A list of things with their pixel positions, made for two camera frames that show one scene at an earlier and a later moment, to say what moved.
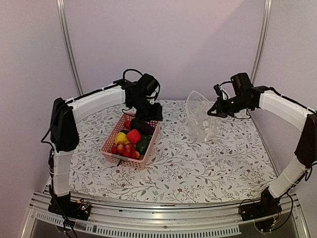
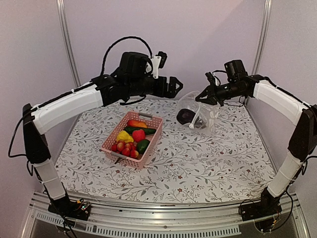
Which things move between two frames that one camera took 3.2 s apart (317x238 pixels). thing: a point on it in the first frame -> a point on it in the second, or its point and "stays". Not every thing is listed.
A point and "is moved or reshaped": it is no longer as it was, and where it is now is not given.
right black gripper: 219,105 -> 209,91
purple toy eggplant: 142,126 -> 185,116
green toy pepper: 142,145 stays
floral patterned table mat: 181,168 stays
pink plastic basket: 105,151 stays
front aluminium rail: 215,219 stays
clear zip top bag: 204,126 is moved or reshaped
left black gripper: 156,115 -> 171,93
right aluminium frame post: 266,15 stays
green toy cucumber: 144,137 -> 147,131
